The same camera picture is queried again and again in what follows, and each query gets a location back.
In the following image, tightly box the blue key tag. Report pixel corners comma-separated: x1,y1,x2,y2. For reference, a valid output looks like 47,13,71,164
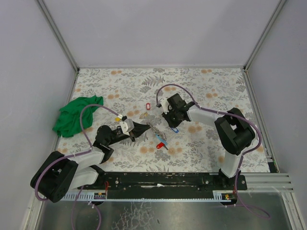
171,128,179,133

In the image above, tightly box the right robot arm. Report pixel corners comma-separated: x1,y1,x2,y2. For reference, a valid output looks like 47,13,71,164
159,93,255,178

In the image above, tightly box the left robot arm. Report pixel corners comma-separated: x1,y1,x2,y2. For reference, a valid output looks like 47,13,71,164
30,119,151,203

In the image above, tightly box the green cloth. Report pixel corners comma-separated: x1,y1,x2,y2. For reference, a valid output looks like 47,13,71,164
52,95,104,138

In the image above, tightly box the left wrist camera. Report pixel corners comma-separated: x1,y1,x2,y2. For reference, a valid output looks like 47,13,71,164
120,118,134,136

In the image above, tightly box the white cable duct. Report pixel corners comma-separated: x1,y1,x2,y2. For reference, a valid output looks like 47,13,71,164
61,191,107,201

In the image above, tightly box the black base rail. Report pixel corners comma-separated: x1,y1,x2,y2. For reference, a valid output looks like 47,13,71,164
83,172,235,200

